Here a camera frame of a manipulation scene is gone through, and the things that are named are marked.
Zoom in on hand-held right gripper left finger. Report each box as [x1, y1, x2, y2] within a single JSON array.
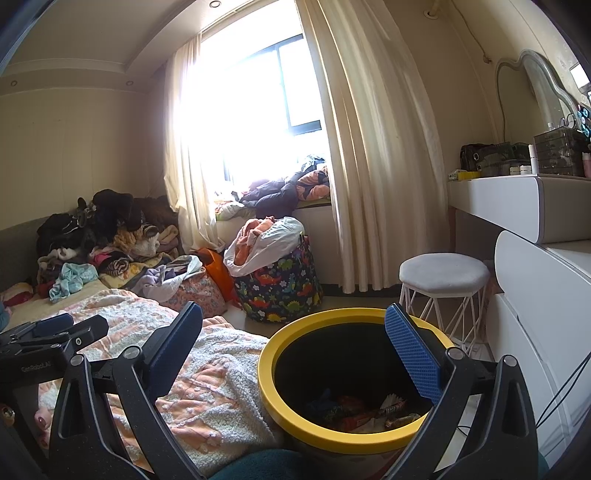
[[48, 301, 206, 480]]

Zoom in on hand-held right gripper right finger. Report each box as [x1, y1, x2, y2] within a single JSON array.
[[383, 302, 541, 480]]

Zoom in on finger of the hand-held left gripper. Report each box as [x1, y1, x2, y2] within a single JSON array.
[[28, 316, 110, 356], [0, 313, 75, 344]]

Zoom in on white brown snack wrapper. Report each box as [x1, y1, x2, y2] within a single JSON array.
[[379, 394, 409, 418]]

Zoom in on orange snack wrapper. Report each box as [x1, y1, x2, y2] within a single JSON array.
[[323, 406, 384, 432]]

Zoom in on yellow rimmed black bin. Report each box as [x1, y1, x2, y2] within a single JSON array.
[[257, 308, 458, 457]]

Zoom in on person's left hand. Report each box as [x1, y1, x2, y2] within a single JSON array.
[[0, 401, 54, 446]]

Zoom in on red pink pillow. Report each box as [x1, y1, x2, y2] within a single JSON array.
[[0, 281, 35, 308]]

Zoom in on light blue garment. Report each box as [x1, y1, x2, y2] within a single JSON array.
[[48, 262, 100, 303]]

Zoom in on orange white fleece blanket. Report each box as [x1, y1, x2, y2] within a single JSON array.
[[0, 288, 284, 480]]

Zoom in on pink floral fabric basket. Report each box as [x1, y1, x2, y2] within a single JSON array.
[[159, 268, 227, 319]]

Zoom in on white round stool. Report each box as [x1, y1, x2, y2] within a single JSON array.
[[398, 253, 491, 349]]

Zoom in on grey bed headboard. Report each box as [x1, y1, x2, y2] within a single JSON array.
[[0, 215, 51, 296]]

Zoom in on pile of mixed clothes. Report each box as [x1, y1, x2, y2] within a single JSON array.
[[34, 188, 183, 296]]

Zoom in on dinosaur print laundry basket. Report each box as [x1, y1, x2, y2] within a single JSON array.
[[233, 235, 324, 326]]

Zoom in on white drawer cabinet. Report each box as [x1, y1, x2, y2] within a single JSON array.
[[485, 230, 591, 472]]

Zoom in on white bag with orange clothes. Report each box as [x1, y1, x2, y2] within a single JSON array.
[[224, 216, 306, 278]]

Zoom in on teal trousers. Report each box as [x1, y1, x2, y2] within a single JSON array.
[[210, 450, 315, 480]]

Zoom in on narrow cream curtain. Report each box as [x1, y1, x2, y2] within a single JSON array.
[[163, 34, 241, 254]]

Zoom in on clothes heap on windowsill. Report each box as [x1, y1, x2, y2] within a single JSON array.
[[215, 157, 331, 220]]

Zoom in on white vanity desk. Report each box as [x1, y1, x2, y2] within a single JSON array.
[[448, 174, 591, 245]]

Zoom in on black toiletry bag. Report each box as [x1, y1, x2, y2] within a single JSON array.
[[460, 142, 532, 178]]

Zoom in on wide cream curtain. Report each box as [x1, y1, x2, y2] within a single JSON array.
[[295, 0, 458, 296]]

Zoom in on dark framed window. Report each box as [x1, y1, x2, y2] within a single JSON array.
[[198, 32, 328, 195]]

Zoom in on clear drawer organizer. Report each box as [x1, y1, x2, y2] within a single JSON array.
[[533, 126, 591, 177]]

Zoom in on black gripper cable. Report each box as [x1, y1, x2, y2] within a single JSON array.
[[538, 355, 591, 432]]

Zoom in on curved frame vanity mirror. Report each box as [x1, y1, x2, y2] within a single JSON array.
[[495, 50, 583, 144]]

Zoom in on thin wall cable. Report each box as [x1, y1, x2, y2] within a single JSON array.
[[450, 0, 504, 144]]

